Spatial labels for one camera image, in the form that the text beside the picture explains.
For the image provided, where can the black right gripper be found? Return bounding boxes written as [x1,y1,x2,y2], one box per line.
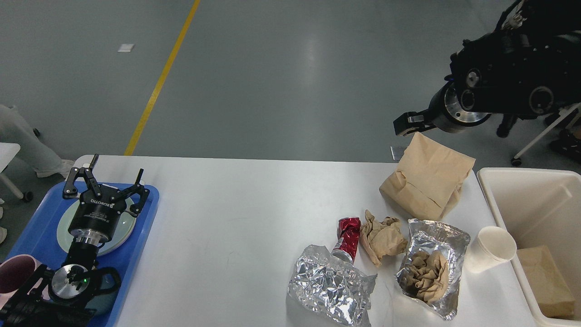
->
[394,81,492,136]

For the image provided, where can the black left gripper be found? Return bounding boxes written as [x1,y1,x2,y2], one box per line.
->
[62,154,150,243]

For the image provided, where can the mint green plate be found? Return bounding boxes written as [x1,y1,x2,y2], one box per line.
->
[56,197,137,257]

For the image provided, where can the brown paper bag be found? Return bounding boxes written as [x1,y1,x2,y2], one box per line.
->
[379,133,476,221]
[516,245,576,319]

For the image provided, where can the foil bag with paper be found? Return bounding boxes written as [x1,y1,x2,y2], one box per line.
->
[395,218,471,321]

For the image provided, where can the foil sheet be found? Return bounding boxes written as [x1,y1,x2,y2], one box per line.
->
[287,244,377,327]

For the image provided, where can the dark teal mug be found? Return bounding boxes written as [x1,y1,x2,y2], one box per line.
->
[85,273,121,315]

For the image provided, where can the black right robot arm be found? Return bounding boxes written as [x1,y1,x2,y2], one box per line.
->
[394,0,581,138]

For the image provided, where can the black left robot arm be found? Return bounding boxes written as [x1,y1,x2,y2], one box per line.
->
[1,154,158,327]

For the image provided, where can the left floor socket plate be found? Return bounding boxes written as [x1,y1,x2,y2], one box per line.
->
[390,146,407,162]

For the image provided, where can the blue plastic tray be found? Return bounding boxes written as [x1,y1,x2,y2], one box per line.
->
[8,182,160,327]

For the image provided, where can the white table at left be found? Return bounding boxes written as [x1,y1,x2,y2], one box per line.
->
[0,142,34,203]

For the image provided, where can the person in grey trousers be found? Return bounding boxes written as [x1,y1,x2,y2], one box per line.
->
[0,105,74,178]

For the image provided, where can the white sneaker at left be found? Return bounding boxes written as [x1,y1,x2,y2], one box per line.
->
[0,199,8,244]

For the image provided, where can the crumpled brown paper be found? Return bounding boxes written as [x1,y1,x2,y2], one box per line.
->
[359,209,408,267]

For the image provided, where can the pink mug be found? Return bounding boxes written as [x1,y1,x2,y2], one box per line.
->
[0,254,41,308]

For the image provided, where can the crushed red can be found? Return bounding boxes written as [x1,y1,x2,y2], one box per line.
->
[331,217,361,265]

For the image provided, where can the white paper cup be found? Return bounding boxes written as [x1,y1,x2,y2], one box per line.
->
[463,226,517,273]

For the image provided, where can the beige plastic bin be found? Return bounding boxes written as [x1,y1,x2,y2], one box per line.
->
[477,168,581,327]

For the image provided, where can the white rolling chair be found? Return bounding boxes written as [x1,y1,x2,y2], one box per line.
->
[510,103,581,167]

